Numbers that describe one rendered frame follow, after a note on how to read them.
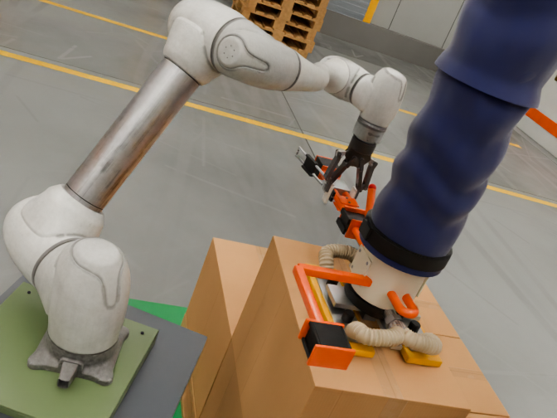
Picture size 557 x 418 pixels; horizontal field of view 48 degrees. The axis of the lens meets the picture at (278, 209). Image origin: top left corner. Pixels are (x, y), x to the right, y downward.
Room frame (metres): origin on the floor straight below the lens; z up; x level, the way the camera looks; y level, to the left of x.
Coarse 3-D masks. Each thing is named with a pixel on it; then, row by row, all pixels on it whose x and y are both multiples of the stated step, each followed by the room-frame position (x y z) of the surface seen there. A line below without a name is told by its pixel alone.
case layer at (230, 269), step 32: (224, 256) 2.07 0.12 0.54; (256, 256) 2.17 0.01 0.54; (224, 288) 1.87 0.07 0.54; (192, 320) 2.06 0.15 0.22; (224, 320) 1.74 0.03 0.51; (448, 320) 2.27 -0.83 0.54; (224, 352) 1.64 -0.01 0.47; (448, 352) 2.04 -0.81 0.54; (224, 384) 1.54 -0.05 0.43; (480, 384) 1.92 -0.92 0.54; (224, 416) 1.45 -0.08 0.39; (480, 416) 1.74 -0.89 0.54
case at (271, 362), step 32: (288, 256) 1.55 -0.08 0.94; (256, 288) 1.59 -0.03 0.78; (288, 288) 1.39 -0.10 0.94; (256, 320) 1.49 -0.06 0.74; (288, 320) 1.31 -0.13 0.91; (256, 352) 1.40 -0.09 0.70; (288, 352) 1.23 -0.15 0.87; (384, 352) 1.28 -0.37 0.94; (256, 384) 1.32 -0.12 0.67; (288, 384) 1.17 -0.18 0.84; (320, 384) 1.08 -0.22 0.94; (352, 384) 1.12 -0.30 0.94; (384, 384) 1.16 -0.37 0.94; (416, 384) 1.21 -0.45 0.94; (448, 384) 1.26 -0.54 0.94; (256, 416) 1.25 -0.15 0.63; (288, 416) 1.10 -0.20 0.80; (320, 416) 1.08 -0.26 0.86; (352, 416) 1.11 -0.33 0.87; (384, 416) 1.13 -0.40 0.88; (416, 416) 1.16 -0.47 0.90; (448, 416) 1.18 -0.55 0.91
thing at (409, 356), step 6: (402, 318) 1.41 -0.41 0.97; (408, 324) 1.40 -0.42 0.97; (414, 324) 1.37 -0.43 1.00; (420, 324) 1.43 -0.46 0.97; (414, 330) 1.36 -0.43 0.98; (420, 330) 1.39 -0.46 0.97; (402, 348) 1.30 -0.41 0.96; (408, 348) 1.30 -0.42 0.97; (402, 354) 1.29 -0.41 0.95; (408, 354) 1.28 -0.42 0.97; (414, 354) 1.29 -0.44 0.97; (420, 354) 1.30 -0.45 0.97; (426, 354) 1.30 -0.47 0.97; (408, 360) 1.27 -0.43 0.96; (414, 360) 1.27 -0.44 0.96; (420, 360) 1.28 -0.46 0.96; (426, 360) 1.28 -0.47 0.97; (432, 360) 1.29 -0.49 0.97; (438, 360) 1.30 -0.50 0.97; (432, 366) 1.29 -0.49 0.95; (438, 366) 1.30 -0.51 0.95
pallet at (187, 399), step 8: (184, 320) 2.15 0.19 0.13; (192, 384) 1.80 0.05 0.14; (184, 392) 1.87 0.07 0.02; (192, 392) 1.76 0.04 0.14; (184, 400) 1.84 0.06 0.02; (192, 400) 1.73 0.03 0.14; (184, 408) 1.80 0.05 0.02; (192, 408) 1.70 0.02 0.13; (184, 416) 1.76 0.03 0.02; (192, 416) 1.68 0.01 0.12
